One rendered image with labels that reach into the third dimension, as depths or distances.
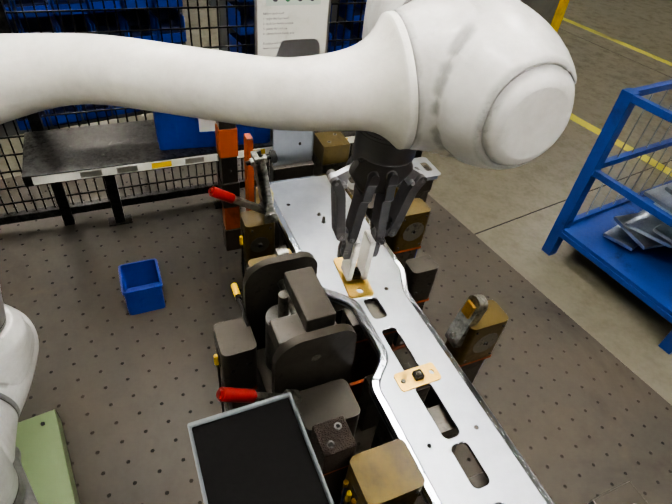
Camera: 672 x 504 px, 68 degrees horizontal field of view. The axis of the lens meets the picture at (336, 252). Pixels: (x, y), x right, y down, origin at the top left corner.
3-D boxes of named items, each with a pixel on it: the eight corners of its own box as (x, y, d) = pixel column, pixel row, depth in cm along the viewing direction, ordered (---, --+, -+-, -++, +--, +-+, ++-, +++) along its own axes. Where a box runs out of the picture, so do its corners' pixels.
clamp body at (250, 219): (274, 324, 135) (276, 223, 111) (239, 333, 132) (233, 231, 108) (267, 306, 139) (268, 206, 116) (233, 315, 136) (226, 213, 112)
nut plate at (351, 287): (374, 296, 71) (376, 290, 70) (349, 298, 69) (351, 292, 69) (355, 257, 76) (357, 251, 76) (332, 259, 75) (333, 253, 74)
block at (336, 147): (338, 240, 163) (350, 143, 138) (315, 245, 160) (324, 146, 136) (328, 225, 168) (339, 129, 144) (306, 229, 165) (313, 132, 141)
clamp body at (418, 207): (414, 304, 146) (443, 209, 122) (378, 313, 141) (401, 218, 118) (403, 288, 150) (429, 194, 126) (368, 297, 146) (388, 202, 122)
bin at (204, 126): (271, 142, 141) (272, 99, 132) (158, 151, 132) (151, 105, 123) (260, 115, 152) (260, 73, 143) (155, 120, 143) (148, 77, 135)
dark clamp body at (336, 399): (338, 511, 101) (363, 414, 75) (283, 534, 97) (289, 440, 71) (325, 477, 106) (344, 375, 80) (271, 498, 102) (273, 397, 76)
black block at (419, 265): (424, 343, 135) (451, 265, 115) (392, 352, 132) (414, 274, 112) (414, 328, 139) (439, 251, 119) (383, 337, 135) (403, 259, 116)
